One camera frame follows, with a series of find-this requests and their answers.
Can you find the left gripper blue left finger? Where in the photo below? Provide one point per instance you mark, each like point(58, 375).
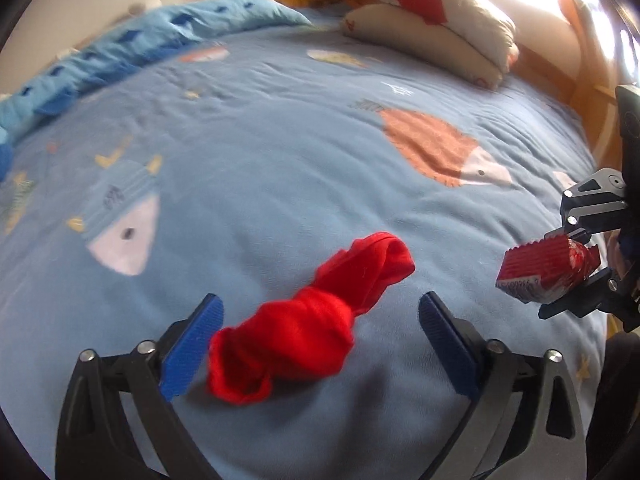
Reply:
point(185, 344)

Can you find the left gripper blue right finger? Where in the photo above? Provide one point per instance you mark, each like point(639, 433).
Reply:
point(453, 349)

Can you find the red snack wrapper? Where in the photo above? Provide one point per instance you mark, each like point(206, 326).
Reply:
point(545, 270)

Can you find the red sock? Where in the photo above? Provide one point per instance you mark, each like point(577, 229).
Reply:
point(307, 337)

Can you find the blue fish-print bedspread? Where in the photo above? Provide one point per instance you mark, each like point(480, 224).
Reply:
point(239, 174)

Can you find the white red-patterned pillow upper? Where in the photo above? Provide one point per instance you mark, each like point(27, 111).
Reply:
point(479, 22)

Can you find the blue dinosaur plush bolster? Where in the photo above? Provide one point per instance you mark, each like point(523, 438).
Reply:
point(125, 49)

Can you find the cream pillow lower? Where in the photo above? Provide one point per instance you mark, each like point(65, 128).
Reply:
point(395, 28)

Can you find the small white plush toy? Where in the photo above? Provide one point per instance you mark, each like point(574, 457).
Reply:
point(141, 7)

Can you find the wooden bunk bed frame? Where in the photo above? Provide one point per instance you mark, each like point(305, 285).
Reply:
point(575, 73)

